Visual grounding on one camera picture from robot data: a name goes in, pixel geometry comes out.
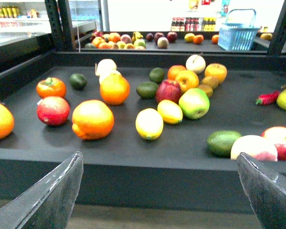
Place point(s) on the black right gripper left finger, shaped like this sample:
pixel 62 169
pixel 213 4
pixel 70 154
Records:
pixel 49 203

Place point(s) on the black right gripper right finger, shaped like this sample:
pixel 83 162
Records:
pixel 265 190

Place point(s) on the yellow lemon front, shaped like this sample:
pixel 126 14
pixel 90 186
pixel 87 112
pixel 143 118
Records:
pixel 149 124

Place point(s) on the yellow lemon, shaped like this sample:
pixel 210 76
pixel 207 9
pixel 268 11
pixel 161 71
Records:
pixel 149 124
pixel 170 112

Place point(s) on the black fruit shelf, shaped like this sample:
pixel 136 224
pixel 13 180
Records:
pixel 175 171
pixel 180 45

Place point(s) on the rear black fruit shelf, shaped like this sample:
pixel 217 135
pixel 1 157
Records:
pixel 180 45

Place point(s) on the white drinks shelf unit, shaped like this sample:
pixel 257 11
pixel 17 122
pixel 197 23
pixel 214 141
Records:
pixel 30 16

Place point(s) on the pink white peach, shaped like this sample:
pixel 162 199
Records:
pixel 257 147

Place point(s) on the red yellow apple right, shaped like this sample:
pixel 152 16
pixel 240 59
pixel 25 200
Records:
pixel 277 135

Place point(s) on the green avocado right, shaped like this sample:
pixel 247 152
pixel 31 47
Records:
pixel 220 142

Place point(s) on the red peach fruit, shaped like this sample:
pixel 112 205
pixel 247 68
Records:
pixel 53 110

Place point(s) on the large orange front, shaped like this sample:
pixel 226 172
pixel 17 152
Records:
pixel 92 120

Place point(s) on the orange fruit far left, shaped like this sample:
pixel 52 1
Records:
pixel 6 122

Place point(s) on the red chili pepper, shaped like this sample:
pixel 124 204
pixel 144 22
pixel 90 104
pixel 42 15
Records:
pixel 266 99

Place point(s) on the orange persimmon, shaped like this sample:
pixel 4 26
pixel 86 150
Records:
pixel 51 87

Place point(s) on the green apple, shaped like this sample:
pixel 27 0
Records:
pixel 194 103

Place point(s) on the brown kiwi front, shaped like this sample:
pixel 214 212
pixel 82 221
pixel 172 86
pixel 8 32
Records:
pixel 207 89

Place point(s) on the brown kiwi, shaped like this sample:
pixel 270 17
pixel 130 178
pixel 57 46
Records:
pixel 210 81
pixel 207 89

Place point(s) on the dark green avocado left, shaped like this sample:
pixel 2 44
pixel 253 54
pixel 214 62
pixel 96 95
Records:
pixel 78 81

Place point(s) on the brown kiwi rear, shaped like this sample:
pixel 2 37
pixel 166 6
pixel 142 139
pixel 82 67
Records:
pixel 210 81

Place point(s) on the orange with navel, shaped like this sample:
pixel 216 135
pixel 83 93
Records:
pixel 114 89

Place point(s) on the yellow apple rear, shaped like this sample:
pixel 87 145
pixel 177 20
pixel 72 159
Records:
pixel 217 70

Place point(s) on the white pear front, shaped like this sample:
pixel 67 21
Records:
pixel 106 74

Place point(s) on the white pear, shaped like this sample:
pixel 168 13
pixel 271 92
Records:
pixel 195 63
pixel 106 74
pixel 104 65

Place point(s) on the yellow apple front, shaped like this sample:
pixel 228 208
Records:
pixel 187 80

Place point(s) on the green avocado middle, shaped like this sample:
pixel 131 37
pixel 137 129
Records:
pixel 147 90

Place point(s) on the white pear left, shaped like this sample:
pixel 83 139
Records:
pixel 104 65

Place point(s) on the white pear right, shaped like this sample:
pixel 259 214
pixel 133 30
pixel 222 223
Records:
pixel 195 63

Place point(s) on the small orange tangerine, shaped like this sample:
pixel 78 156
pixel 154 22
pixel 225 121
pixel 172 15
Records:
pixel 174 70

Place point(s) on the small blue basket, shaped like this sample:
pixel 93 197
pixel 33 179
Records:
pixel 237 37

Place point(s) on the green lime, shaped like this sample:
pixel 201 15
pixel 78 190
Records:
pixel 156 75

